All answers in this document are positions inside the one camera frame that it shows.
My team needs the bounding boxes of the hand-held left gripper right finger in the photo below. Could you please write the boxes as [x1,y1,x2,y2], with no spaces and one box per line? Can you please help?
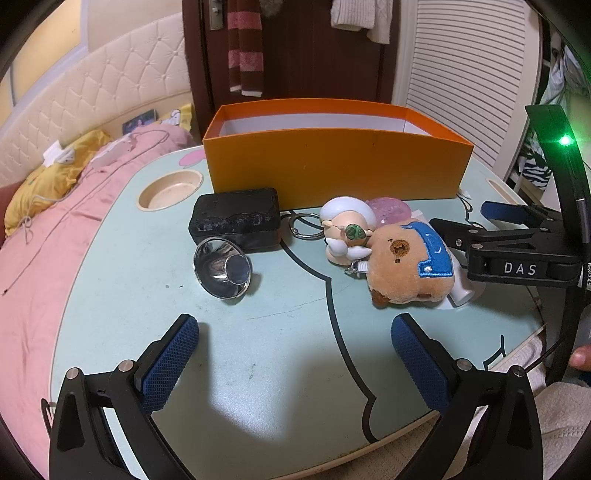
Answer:
[390,313,546,480]

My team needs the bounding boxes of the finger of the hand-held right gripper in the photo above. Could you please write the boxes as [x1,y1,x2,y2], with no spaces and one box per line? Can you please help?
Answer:
[429,218,561,254]
[480,201,563,229]

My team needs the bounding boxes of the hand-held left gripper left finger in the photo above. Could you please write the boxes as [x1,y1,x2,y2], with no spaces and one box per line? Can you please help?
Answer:
[48,314,200,480]

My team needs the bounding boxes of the brown plush toy blue patch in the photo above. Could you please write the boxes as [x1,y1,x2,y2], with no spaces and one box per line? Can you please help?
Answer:
[367,220,458,308]

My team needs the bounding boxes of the silver metal reflector cup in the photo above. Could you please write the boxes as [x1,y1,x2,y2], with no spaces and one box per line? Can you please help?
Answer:
[191,236,254,302]

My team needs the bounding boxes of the orange cardboard box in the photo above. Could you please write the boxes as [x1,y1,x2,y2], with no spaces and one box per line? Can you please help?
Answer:
[202,98,475,209]

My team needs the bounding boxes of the person's right forearm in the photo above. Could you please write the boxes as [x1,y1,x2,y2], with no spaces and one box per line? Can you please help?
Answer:
[536,381,591,480]

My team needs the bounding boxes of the zebra print cloth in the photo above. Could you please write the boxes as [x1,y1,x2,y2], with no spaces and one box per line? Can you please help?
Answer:
[505,148,562,195]

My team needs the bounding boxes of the white plastic piece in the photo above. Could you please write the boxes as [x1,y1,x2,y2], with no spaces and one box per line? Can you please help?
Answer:
[443,256,485,310]

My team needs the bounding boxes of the person's cream clothing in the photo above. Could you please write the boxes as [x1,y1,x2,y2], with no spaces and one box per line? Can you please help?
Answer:
[482,325,549,385]

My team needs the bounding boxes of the hanging clothes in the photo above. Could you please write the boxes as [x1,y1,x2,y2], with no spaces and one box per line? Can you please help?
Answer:
[538,41,583,108]

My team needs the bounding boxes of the white louvered door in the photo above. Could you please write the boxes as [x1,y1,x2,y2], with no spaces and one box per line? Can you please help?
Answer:
[392,0,546,182]

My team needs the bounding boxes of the white-haired toy figurine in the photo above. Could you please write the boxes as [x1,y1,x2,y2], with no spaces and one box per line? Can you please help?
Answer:
[320,196,380,266]

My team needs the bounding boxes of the black rectangular case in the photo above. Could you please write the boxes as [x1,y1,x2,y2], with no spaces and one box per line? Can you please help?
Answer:
[188,187,283,254]

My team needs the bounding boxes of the pink blanket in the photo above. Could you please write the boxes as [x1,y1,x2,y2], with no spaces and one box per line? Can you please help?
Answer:
[0,124,206,462]

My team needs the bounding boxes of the white knitted sweater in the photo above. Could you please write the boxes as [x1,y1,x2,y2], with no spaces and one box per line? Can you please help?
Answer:
[330,0,393,45]

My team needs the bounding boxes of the picture card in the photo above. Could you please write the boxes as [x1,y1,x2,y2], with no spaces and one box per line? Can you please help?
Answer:
[122,111,158,136]

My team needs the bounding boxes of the yellow cartoon pillow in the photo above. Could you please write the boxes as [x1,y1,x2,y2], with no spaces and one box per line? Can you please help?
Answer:
[159,104,194,136]

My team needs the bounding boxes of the cream tufted headboard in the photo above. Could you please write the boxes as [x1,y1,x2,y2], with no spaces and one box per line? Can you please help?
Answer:
[0,11,192,185]

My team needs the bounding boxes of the maroon pink striped scarf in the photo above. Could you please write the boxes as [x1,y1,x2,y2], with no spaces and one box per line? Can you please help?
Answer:
[226,0,265,97]

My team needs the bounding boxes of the metal door lock plate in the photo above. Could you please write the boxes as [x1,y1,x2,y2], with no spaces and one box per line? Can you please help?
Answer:
[209,0,228,31]

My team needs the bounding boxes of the metal key ring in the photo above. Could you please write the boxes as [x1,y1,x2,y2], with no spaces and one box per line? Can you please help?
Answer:
[288,211,324,241]

